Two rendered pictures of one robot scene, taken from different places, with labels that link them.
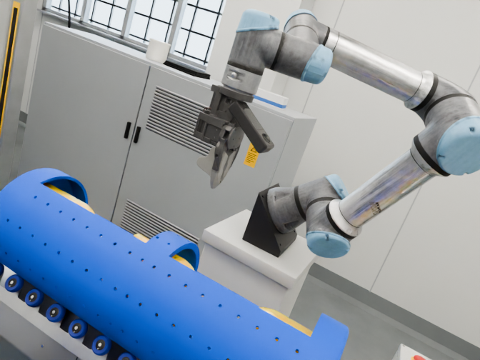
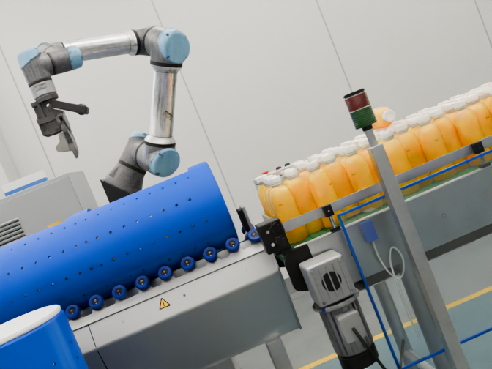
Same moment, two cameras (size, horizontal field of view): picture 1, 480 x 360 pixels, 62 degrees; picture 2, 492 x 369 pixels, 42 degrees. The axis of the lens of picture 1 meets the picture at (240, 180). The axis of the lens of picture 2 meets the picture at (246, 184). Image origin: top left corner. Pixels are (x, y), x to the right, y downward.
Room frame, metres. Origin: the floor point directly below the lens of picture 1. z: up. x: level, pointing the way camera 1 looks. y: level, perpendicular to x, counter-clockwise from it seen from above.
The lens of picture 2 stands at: (-1.24, 0.48, 1.25)
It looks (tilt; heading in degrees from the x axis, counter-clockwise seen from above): 4 degrees down; 335
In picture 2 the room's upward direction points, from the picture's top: 22 degrees counter-clockwise
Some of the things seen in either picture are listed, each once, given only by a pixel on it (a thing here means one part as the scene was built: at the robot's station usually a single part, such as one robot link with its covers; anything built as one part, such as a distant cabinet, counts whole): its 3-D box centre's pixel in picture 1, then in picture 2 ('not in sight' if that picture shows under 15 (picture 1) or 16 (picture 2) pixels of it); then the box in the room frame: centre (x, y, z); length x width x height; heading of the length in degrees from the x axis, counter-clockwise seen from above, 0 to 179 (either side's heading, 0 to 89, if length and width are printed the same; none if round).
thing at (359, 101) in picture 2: not in sight; (357, 102); (0.21, -0.59, 1.23); 0.06 x 0.06 x 0.04
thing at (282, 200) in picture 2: not in sight; (287, 211); (0.51, -0.42, 1.00); 0.07 x 0.07 x 0.19
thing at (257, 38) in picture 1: (255, 42); (34, 67); (0.82, 0.06, 1.71); 0.09 x 0.08 x 0.11; 97
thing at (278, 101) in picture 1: (268, 98); (25, 184); (2.63, 0.00, 1.48); 0.24 x 0.12 x 0.08; 77
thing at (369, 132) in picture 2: not in sight; (364, 118); (0.21, -0.59, 1.18); 0.06 x 0.06 x 0.16
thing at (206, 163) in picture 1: (208, 166); (65, 146); (0.81, 0.07, 1.44); 0.06 x 0.03 x 0.09; 71
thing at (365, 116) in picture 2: not in sight; (363, 117); (0.21, -0.59, 1.18); 0.06 x 0.06 x 0.05
